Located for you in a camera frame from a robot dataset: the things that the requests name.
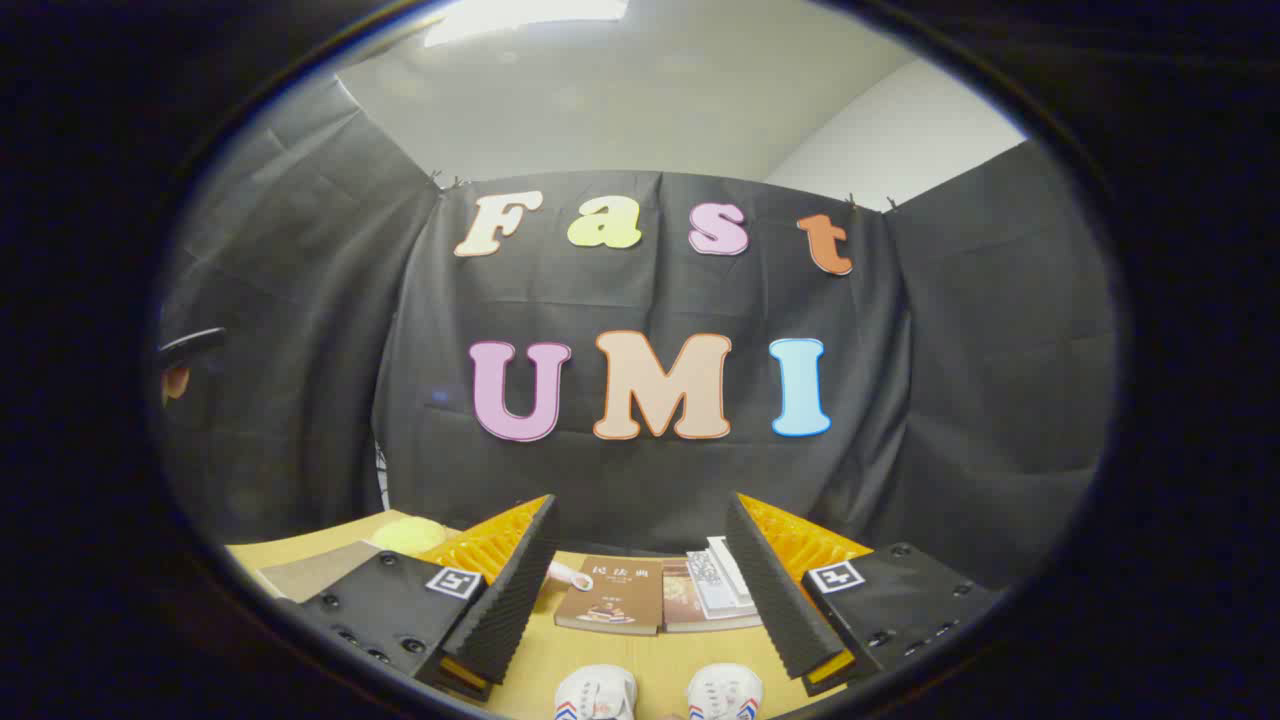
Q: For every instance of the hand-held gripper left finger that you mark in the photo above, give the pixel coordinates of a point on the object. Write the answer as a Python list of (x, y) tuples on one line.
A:
[(520, 590)]

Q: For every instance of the yellow plush toy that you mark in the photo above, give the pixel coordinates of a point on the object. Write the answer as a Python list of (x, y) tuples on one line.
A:
[(410, 535)]

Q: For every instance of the white striped shoe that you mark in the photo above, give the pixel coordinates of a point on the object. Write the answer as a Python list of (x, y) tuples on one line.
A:
[(597, 695), (725, 692)]

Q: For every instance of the beige fabric storage box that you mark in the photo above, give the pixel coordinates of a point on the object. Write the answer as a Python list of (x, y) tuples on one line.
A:
[(318, 570)]

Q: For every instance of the pink and green plush toy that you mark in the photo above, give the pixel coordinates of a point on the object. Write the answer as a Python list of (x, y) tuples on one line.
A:
[(572, 576)]

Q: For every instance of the brown book with figures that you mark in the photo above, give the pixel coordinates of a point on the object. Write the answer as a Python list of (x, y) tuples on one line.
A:
[(612, 598)]

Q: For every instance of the black backdrop cloth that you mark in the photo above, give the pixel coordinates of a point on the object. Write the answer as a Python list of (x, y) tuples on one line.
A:
[(900, 400)]

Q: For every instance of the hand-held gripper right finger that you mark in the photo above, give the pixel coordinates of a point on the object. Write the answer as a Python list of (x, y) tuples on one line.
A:
[(770, 600)]

